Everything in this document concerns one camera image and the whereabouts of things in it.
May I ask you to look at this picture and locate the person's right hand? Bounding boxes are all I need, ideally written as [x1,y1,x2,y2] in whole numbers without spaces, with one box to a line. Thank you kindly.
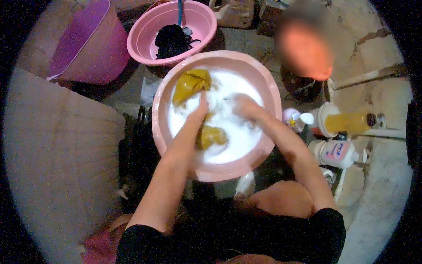
[232,94,267,124]

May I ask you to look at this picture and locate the person's left hand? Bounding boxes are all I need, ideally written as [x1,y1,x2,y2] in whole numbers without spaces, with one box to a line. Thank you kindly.
[186,90,210,128]

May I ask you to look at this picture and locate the person's right fingers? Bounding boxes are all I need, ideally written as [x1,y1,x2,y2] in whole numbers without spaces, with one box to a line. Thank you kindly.
[232,94,252,113]

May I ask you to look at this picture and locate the person's left fingers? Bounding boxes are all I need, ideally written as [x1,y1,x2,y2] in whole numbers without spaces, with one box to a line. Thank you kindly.
[197,90,209,109]

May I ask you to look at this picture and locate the yellow cloth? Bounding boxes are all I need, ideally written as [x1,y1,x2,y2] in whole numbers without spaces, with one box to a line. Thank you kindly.
[172,69,229,151]

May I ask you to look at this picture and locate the large pale pink wash basin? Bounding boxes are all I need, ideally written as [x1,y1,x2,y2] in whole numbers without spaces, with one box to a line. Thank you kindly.
[152,50,283,183]

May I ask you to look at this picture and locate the small pink white spray bottle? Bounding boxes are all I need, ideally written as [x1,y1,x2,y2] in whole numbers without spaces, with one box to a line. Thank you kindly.
[282,108,315,133]

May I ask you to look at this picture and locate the clear plastic bag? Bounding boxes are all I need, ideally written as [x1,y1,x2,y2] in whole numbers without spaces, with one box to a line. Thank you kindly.
[140,77,163,108]

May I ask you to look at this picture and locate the black wet cloth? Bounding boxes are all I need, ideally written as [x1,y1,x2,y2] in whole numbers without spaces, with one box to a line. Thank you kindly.
[154,24,202,60]

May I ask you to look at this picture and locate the white rounded plastic object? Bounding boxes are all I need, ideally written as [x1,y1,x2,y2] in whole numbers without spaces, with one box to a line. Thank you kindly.
[233,172,256,200]

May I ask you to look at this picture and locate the white round container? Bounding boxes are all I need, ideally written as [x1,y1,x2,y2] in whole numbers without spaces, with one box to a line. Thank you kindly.
[317,102,341,138]

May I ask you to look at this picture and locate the small pink basin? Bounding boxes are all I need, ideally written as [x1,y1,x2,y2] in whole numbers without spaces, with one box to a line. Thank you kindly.
[127,0,218,66]

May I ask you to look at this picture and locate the black bag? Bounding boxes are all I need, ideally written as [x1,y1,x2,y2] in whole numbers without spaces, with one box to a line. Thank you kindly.
[118,107,160,213]

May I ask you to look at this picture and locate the brown plastic canister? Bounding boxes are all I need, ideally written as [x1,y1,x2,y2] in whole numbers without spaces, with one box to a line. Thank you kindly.
[211,0,262,29]

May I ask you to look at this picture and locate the person's legs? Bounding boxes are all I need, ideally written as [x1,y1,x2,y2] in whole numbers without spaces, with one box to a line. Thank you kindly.
[109,180,315,264]

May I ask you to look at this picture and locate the white bottle with pink label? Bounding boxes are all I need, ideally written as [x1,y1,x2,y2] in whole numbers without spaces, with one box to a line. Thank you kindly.
[308,139,368,169]

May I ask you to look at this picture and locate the bottle of orange liquid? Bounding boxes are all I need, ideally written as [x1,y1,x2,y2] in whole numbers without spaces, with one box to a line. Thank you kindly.
[325,112,378,136]

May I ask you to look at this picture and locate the white pipe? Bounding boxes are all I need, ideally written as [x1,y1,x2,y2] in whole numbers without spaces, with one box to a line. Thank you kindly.
[328,68,407,91]

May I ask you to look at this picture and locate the purple plastic bucket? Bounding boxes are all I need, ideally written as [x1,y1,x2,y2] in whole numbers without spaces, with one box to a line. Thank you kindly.
[46,0,131,86]

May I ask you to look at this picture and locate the person's body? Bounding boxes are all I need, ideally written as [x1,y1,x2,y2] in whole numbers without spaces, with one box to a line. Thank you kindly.
[116,162,347,264]

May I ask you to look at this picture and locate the pink plastic stool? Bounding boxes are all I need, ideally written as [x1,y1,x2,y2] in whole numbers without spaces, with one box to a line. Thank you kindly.
[82,228,123,264]

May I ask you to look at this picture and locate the blue hose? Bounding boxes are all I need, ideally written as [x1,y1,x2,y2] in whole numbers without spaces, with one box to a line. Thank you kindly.
[177,0,186,27]

